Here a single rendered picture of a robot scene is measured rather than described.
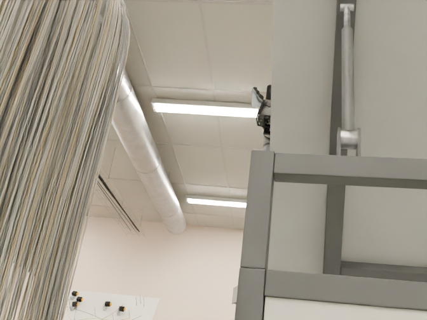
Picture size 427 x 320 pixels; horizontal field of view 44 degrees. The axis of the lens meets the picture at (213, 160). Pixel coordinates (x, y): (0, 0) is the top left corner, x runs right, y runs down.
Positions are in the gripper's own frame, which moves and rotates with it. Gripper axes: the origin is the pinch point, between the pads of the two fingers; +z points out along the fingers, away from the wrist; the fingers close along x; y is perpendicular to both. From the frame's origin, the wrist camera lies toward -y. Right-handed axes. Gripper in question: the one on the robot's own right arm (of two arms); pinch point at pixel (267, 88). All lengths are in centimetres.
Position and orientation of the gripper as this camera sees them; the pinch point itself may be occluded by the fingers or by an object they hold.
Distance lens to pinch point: 177.2
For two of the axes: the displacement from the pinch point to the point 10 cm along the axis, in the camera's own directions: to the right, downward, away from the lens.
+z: -1.8, -4.4, -8.8
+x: -9.5, -1.5, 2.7
